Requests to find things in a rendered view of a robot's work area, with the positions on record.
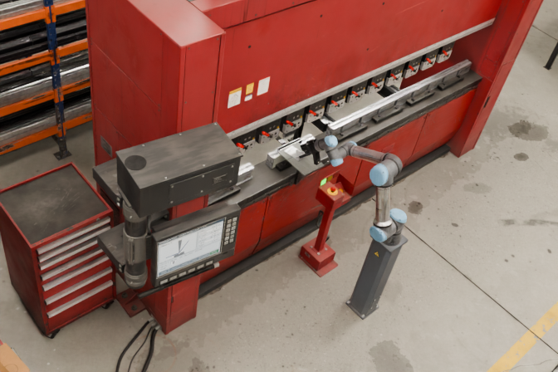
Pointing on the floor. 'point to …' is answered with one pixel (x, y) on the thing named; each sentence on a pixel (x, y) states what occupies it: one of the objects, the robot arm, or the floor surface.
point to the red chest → (57, 247)
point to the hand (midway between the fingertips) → (300, 155)
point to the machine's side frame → (496, 45)
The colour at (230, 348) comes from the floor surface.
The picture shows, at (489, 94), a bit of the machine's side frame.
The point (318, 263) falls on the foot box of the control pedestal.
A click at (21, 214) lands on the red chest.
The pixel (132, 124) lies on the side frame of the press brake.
